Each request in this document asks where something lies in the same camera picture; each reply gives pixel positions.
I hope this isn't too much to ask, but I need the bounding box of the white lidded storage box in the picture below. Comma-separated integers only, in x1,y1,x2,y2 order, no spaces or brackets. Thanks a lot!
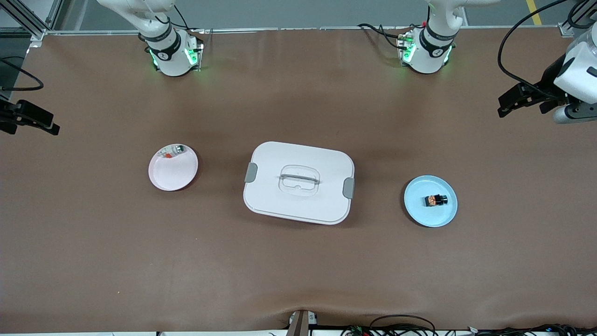
243,141,355,226

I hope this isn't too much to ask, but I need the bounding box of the pale pink round plate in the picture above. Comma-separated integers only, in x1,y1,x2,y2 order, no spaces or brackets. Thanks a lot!
148,143,199,192

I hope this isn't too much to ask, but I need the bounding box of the light blue round plate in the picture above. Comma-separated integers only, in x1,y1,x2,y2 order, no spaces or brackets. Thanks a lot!
404,175,458,228

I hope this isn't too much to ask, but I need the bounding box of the brown table cover sheet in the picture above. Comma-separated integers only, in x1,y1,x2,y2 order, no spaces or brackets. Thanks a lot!
0,28,597,333

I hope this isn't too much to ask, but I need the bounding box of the long black left arm cable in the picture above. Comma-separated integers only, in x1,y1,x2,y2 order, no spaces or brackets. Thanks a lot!
498,0,581,89

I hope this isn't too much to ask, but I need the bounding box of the aluminium frame profile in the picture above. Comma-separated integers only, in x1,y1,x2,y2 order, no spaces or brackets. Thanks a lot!
557,0,597,38
0,0,63,49

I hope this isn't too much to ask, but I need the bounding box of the short black left arm cable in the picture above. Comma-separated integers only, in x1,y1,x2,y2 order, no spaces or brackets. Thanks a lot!
567,0,595,29

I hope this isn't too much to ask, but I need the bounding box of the black left arm base cable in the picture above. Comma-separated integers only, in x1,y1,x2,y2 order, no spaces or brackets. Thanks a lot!
358,23,412,50

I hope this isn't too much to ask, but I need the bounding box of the black arm base cable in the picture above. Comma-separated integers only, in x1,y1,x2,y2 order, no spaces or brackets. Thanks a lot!
358,23,412,50
154,5,191,32

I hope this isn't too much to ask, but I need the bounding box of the black right arm base cable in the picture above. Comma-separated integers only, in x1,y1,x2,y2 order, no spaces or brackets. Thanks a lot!
154,5,191,32

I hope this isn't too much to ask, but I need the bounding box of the black cable bundle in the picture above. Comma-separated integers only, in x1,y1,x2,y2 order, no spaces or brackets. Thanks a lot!
466,323,597,336

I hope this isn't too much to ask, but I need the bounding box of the silver table edge rail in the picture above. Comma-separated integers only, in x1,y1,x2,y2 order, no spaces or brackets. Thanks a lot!
44,26,574,36

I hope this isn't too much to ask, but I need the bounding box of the black looped cable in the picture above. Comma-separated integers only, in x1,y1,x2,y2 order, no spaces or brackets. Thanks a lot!
370,315,437,336

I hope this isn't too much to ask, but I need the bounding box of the brown camera mount post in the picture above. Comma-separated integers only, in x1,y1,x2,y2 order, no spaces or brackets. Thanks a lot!
285,309,318,336

